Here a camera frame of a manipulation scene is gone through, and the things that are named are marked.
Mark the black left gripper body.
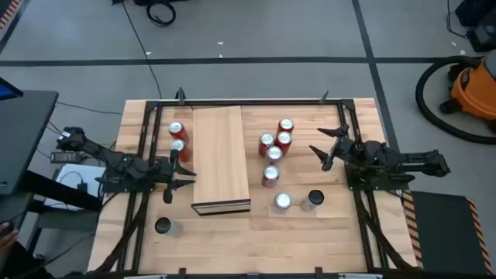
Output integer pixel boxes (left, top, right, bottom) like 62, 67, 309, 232
157, 148, 181, 205

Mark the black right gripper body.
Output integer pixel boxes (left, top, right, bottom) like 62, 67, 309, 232
321, 123, 356, 172

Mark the orange soda can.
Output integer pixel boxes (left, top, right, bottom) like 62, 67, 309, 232
170, 139, 193, 164
167, 121, 191, 143

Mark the red cola can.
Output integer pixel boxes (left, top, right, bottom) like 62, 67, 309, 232
274, 131, 294, 155
258, 132, 276, 157
261, 165, 281, 189
276, 118, 295, 136

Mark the tall silver black-topped can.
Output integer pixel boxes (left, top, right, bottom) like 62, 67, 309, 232
154, 217, 184, 238
300, 189, 326, 213

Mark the silver diet cola can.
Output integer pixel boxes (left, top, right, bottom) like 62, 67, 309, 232
265, 146, 284, 167
273, 192, 294, 215

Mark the orange shop vacuum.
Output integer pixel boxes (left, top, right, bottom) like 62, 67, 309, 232
415, 55, 496, 146
439, 50, 496, 133

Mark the white paper sheet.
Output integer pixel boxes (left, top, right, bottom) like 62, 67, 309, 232
43, 163, 106, 212

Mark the black hazard-striped floor mat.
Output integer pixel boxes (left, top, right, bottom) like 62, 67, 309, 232
0, 0, 22, 30
402, 189, 495, 276

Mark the person's hand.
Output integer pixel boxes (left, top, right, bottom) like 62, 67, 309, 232
0, 222, 19, 257

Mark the monitor with blue screen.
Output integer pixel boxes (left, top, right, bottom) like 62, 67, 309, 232
0, 76, 24, 102

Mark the black equipment case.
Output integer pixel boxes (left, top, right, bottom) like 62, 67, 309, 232
453, 0, 496, 53

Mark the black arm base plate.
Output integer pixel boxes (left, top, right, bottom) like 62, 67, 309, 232
344, 160, 408, 191
95, 163, 159, 194

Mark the wooden shelf with black frame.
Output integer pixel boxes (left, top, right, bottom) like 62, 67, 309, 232
191, 105, 252, 216

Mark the black aluminium table frame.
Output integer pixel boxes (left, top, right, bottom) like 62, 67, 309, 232
91, 98, 423, 279

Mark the thin black cable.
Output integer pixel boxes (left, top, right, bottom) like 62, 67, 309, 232
56, 101, 124, 116

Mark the black desk leg frame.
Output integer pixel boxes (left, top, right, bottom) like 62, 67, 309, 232
21, 170, 104, 264

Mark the coiled black cable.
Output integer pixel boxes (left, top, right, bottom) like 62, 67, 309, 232
146, 2, 177, 27

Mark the long black floor cable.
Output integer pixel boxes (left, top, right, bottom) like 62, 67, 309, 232
120, 0, 164, 100

